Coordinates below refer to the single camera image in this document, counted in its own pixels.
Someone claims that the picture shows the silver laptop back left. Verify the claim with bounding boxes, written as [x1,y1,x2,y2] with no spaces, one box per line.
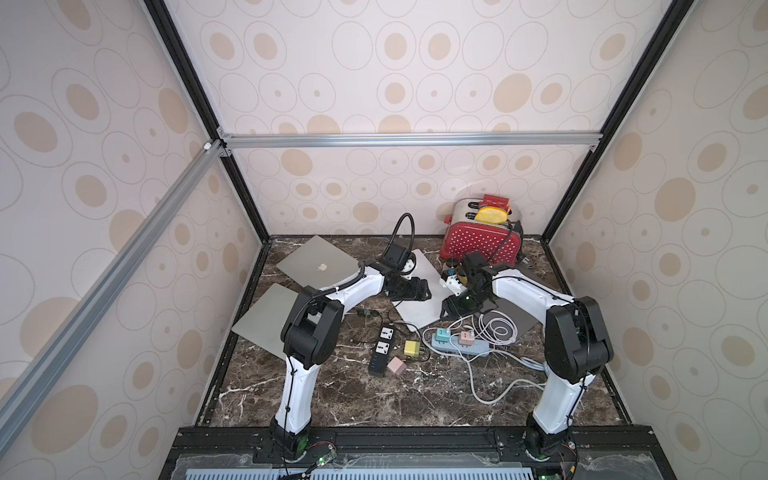
[277,236,360,289]

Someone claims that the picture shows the black charger cable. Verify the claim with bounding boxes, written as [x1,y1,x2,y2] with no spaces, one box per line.
[341,299,433,364]

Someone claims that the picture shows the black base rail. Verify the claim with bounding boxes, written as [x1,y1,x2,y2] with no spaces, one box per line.
[159,425,675,479]

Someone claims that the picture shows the horizontal aluminium frame bar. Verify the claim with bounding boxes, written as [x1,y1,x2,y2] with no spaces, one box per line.
[223,131,602,149]

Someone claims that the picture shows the white laptop centre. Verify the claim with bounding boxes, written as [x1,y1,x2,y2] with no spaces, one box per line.
[395,249,453,329]

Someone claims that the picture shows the silver laptop front left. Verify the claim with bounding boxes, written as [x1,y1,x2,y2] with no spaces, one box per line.
[232,284,298,360]

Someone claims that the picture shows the black toaster cable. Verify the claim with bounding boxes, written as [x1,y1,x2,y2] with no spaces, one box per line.
[485,218,532,268]

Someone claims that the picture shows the white cable bundle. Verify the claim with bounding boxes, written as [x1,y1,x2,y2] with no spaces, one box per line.
[416,311,577,406]

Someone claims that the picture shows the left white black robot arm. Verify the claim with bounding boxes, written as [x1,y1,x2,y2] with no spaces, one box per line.
[270,241,431,460]

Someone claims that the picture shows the red toast toy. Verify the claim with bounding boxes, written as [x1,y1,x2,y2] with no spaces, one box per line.
[480,195,510,211]

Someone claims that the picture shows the pink charger on blue strip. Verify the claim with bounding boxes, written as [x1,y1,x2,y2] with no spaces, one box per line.
[459,330,475,347]

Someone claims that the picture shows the dark grey laptop right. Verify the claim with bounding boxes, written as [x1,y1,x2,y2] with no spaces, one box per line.
[477,264,573,346]

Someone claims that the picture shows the red toaster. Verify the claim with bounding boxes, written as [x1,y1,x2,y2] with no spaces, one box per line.
[440,196,524,266]

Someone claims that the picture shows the black power strip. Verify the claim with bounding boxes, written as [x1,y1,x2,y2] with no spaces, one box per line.
[367,324,395,377]

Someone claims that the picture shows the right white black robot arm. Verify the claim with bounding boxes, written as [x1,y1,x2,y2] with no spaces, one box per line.
[441,252,614,461]

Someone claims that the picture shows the light blue power strip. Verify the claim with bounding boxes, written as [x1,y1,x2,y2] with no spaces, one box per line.
[430,334,492,358]

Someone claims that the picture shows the pink charger plug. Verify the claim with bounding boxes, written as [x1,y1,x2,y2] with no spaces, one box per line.
[387,357,407,377]

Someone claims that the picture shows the diagonal aluminium frame bar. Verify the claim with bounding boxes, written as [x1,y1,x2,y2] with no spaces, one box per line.
[1,139,224,454]

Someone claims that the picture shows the silver laptop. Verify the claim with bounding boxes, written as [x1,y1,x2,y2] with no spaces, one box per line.
[232,284,298,360]
[277,236,360,289]

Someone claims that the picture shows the green charger plug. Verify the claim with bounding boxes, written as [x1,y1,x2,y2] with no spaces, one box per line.
[434,328,451,343]

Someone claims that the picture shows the yellow charger plug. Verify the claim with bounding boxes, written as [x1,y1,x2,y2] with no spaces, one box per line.
[403,340,421,358]

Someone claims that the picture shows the yellow toast toy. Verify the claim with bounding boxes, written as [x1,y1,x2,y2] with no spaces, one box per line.
[475,205,509,225]

